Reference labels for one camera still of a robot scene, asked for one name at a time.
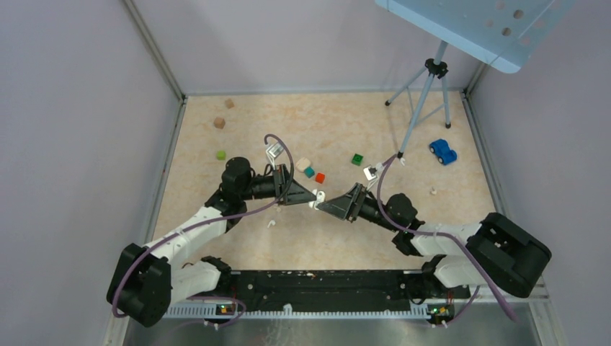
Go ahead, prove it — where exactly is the grey tripod stand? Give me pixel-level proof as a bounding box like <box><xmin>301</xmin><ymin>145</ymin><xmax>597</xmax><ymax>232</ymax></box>
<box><xmin>384</xmin><ymin>40</ymin><xmax>452</xmax><ymax>166</ymax></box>

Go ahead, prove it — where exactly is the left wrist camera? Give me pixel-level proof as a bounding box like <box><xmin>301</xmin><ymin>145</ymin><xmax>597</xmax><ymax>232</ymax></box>
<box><xmin>265</xmin><ymin>142</ymin><xmax>285</xmax><ymax>168</ymax></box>

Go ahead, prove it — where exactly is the teal small cube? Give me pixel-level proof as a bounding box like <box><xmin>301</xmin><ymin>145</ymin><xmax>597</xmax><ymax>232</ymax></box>
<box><xmin>304</xmin><ymin>167</ymin><xmax>315</xmax><ymax>178</ymax></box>

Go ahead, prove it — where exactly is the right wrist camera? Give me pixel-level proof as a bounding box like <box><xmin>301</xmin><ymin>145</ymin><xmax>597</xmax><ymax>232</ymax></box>
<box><xmin>363</xmin><ymin>164</ymin><xmax>383</xmax><ymax>182</ymax></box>

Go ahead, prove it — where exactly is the purple cable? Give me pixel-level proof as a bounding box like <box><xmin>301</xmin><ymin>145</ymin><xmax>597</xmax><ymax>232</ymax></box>
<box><xmin>375</xmin><ymin>154</ymin><xmax>518</xmax><ymax>322</ymax></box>
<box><xmin>111</xmin><ymin>134</ymin><xmax>295</xmax><ymax>319</ymax></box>

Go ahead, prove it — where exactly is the blue toy car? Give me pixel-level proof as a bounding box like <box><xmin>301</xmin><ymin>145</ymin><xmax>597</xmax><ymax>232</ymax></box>
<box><xmin>429</xmin><ymin>138</ymin><xmax>458</xmax><ymax>166</ymax></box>

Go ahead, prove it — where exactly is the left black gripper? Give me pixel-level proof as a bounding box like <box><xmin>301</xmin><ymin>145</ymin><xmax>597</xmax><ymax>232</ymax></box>
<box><xmin>240</xmin><ymin>164</ymin><xmax>316</xmax><ymax>205</ymax></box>

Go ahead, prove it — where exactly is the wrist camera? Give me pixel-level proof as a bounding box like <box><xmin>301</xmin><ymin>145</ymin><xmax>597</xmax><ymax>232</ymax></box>
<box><xmin>363</xmin><ymin>164</ymin><xmax>383</xmax><ymax>182</ymax></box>
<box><xmin>265</xmin><ymin>142</ymin><xmax>285</xmax><ymax>168</ymax></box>

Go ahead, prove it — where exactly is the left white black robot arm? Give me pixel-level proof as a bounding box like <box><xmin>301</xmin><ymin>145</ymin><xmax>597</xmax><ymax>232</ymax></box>
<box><xmin>106</xmin><ymin>157</ymin><xmax>320</xmax><ymax>327</ymax></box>

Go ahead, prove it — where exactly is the light blue perforated panel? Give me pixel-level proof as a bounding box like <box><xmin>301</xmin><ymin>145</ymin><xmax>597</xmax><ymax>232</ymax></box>
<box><xmin>375</xmin><ymin>0</ymin><xmax>575</xmax><ymax>74</ymax></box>

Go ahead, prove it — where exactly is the dark green toy brick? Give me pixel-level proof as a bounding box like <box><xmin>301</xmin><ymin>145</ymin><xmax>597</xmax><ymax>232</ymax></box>
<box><xmin>351</xmin><ymin>154</ymin><xmax>364</xmax><ymax>167</ymax></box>

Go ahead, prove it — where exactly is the white earbud charging case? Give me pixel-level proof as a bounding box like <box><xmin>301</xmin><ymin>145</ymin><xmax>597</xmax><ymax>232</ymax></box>
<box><xmin>308</xmin><ymin>189</ymin><xmax>326</xmax><ymax>210</ymax></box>

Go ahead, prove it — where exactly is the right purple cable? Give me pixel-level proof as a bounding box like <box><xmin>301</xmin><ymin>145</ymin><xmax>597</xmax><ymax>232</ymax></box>
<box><xmin>375</xmin><ymin>154</ymin><xmax>518</xmax><ymax>322</ymax></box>

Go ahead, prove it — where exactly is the light green small cube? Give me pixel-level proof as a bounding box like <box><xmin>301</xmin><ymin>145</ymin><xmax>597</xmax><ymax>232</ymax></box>
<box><xmin>216</xmin><ymin>151</ymin><xmax>227</xmax><ymax>161</ymax></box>

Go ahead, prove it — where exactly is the orange-red small cube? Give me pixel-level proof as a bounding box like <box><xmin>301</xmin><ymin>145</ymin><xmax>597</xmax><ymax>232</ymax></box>
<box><xmin>315</xmin><ymin>172</ymin><xmax>326</xmax><ymax>184</ymax></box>

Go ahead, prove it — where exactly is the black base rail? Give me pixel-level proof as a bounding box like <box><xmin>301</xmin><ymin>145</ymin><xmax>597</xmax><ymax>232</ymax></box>
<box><xmin>209</xmin><ymin>270</ymin><xmax>471</xmax><ymax>314</ymax></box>

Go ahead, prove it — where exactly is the beige rounded block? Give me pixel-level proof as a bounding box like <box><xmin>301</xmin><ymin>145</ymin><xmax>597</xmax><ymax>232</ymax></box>
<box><xmin>295</xmin><ymin>157</ymin><xmax>311</xmax><ymax>172</ymax></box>

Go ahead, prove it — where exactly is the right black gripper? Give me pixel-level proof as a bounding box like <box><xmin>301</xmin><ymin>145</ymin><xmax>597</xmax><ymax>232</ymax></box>
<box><xmin>318</xmin><ymin>182</ymin><xmax>400</xmax><ymax>232</ymax></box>

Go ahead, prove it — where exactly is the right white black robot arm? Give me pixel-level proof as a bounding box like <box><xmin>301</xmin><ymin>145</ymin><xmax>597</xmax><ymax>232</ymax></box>
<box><xmin>317</xmin><ymin>183</ymin><xmax>552</xmax><ymax>298</ymax></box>

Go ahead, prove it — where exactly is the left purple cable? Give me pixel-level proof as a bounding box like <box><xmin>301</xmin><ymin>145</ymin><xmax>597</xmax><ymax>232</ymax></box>
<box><xmin>111</xmin><ymin>134</ymin><xmax>295</xmax><ymax>319</ymax></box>

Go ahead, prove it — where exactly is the near wooden cube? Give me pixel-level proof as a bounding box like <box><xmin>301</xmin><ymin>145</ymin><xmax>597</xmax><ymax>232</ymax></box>
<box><xmin>213</xmin><ymin>117</ymin><xmax>226</xmax><ymax>129</ymax></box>

